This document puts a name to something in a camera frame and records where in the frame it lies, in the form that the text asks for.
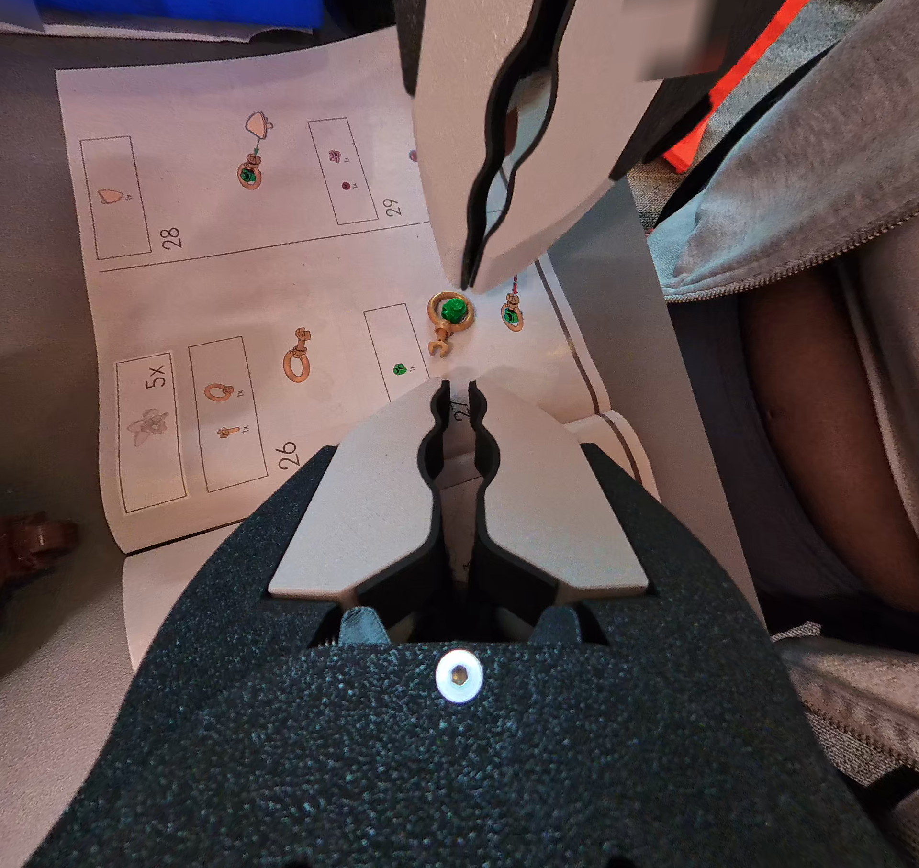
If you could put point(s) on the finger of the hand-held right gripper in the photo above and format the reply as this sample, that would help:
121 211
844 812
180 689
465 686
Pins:
574 150
459 93

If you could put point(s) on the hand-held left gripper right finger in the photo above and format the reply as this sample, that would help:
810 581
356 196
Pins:
560 516

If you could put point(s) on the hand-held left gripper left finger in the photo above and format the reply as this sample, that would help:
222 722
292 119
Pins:
352 516

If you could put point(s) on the green toy stud piece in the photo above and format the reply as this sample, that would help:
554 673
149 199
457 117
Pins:
452 310

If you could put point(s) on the grey desk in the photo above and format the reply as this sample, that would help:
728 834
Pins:
43 380

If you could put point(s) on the person in grey hoodie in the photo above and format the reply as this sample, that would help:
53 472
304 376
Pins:
790 164

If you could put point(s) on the toy instruction booklet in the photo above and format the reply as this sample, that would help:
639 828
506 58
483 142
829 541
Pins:
215 294

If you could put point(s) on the person's leg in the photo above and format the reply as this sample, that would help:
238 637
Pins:
825 416

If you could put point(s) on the brown toy piece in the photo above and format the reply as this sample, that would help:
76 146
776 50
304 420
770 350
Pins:
36 541

